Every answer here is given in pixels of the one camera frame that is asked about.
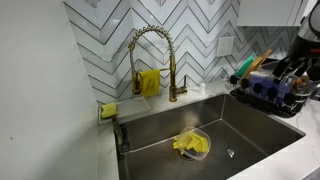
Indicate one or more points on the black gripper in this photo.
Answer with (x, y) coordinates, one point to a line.
(305, 53)

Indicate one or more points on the blue lunch box lid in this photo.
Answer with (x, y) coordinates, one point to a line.
(263, 85)

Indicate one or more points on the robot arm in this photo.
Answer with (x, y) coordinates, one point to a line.
(310, 30)

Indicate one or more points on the gold spring kitchen faucet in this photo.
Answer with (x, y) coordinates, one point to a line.
(172, 66)

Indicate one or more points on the clear jar orange cap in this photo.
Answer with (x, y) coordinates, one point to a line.
(301, 86)

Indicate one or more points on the wooden cutting board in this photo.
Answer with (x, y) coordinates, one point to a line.
(256, 63)

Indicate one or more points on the green cutting board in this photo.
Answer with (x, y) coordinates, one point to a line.
(245, 66)

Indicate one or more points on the black dish rack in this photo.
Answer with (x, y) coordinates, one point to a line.
(260, 102)

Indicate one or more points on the stainless steel sink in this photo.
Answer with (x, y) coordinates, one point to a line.
(253, 123)

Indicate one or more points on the metal spoon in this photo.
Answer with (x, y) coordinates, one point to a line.
(230, 152)

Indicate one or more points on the clear glass bowl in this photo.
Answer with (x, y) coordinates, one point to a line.
(205, 153)

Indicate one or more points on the crumpled yellow rubber glove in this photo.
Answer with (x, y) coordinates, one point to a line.
(191, 141)

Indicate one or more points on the yellow cloth on faucet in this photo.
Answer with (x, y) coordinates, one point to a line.
(149, 82)

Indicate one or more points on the clear sponge tray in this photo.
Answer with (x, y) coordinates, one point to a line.
(133, 106)

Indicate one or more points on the dish brush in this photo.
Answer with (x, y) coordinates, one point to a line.
(117, 130)

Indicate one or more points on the yellow sponge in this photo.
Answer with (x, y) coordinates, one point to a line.
(109, 110)

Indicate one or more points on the white wall cabinet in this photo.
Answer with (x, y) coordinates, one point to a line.
(266, 12)

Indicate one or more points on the white wall outlet plate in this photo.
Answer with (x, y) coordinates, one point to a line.
(225, 46)

